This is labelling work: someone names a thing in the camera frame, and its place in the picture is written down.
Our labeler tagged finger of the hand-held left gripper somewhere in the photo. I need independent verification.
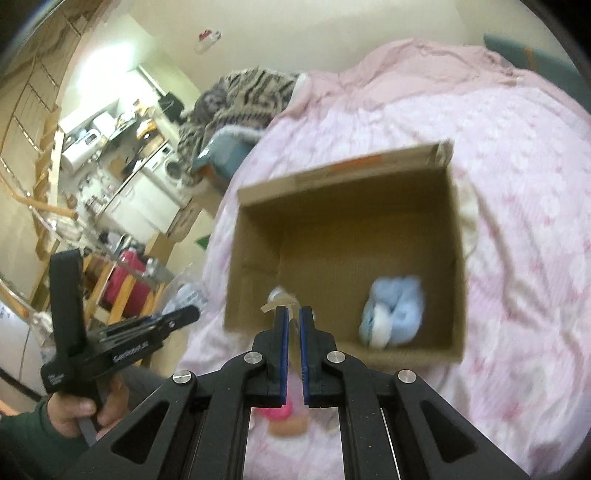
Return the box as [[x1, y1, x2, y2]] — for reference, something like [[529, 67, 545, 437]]
[[154, 306, 202, 343], [104, 314, 163, 337]]

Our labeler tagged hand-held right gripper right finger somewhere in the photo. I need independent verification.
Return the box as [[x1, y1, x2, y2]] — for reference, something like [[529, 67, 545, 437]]
[[299, 305, 532, 480]]

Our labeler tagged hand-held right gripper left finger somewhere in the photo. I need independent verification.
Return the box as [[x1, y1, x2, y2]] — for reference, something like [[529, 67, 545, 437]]
[[85, 307, 291, 480]]

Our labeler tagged small white plush toy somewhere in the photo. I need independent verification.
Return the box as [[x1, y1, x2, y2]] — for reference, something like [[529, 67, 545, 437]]
[[262, 286, 317, 326]]

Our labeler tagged brown cardboard box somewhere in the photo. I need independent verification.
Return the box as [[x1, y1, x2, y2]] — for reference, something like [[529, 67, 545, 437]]
[[224, 139, 468, 370]]

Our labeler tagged person's left hand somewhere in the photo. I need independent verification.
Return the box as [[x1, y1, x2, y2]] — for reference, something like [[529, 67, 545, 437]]
[[46, 373, 129, 440]]

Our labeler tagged clear plastic bag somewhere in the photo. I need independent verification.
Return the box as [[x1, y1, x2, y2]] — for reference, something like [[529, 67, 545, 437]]
[[161, 263, 211, 319]]

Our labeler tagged wooden chair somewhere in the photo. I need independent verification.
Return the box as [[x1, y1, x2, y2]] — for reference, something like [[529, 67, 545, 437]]
[[83, 251, 167, 326]]

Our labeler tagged red suitcase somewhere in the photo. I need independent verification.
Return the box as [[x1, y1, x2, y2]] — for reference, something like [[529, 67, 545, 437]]
[[102, 249, 153, 312]]

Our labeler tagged pink and tan plush toy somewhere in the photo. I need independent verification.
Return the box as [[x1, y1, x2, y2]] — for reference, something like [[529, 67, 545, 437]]
[[263, 399, 309, 437]]

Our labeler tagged light blue plush toy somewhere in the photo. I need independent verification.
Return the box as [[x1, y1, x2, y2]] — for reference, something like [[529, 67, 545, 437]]
[[359, 276, 426, 349]]

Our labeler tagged white kitchen cabinet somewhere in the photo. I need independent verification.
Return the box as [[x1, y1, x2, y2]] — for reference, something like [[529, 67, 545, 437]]
[[99, 166, 195, 241]]

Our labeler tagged white washing machine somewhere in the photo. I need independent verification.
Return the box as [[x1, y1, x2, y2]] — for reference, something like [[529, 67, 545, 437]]
[[154, 143, 192, 190]]

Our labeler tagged white microwave oven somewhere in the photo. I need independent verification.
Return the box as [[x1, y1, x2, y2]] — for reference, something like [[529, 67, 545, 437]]
[[60, 129, 105, 172]]

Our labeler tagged zebra striped blanket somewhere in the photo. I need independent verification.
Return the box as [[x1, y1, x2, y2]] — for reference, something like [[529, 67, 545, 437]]
[[175, 67, 308, 188]]

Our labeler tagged cream white cloth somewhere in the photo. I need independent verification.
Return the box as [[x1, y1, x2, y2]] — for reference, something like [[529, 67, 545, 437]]
[[455, 178, 481, 259]]

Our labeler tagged pink floral blanket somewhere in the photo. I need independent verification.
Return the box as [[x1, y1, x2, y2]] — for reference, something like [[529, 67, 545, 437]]
[[178, 39, 591, 480]]

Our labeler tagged teal headboard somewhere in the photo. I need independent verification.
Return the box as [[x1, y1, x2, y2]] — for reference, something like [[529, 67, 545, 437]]
[[482, 33, 583, 107]]

